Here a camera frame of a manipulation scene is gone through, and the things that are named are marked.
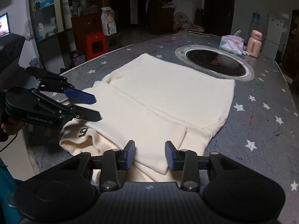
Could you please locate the round induction cooktop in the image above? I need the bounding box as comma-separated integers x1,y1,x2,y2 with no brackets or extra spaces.
175,45,254,81

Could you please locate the dark shelving unit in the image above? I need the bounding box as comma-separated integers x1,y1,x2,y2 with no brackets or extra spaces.
28,0,104,73

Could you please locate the white printed carton box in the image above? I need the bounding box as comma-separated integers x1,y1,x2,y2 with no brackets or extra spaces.
101,7,117,36

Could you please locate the person's left hand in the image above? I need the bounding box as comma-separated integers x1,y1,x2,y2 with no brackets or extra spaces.
1,121,25,135

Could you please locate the white refrigerator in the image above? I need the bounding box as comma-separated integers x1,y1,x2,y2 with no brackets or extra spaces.
261,14,284,60

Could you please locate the red plastic stool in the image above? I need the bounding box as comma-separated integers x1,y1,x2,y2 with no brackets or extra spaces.
85,31,108,61

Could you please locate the water dispenser with blue bottle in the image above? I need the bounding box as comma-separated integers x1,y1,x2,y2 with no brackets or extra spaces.
250,13,260,31

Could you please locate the cream white sweater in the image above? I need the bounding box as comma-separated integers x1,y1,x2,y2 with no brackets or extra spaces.
59,54,235,181

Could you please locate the dark interior door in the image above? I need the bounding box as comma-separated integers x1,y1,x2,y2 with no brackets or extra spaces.
204,0,235,36

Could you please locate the pink thermos bottle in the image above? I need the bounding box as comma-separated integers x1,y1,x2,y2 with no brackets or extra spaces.
246,30,263,58

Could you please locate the purple patterned bag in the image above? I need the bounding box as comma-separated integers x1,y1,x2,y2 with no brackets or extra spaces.
73,54,86,66

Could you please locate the pink tissue pack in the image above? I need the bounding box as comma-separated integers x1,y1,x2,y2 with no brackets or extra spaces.
219,30,244,56

